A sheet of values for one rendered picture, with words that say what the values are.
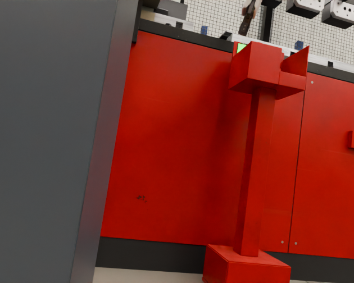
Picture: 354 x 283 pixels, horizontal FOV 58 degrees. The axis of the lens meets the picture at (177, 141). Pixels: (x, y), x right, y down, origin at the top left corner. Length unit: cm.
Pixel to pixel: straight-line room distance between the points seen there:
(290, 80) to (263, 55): 12
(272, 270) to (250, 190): 24
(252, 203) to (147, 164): 38
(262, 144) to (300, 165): 34
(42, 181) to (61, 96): 11
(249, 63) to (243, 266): 60
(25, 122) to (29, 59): 9
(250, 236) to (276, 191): 31
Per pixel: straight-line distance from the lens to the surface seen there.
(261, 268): 102
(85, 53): 47
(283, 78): 108
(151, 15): 138
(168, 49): 121
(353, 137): 151
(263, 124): 107
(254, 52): 105
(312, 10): 172
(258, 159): 105
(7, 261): 48
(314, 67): 147
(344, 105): 153
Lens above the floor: 34
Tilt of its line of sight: 6 degrees up
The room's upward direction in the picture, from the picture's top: 8 degrees clockwise
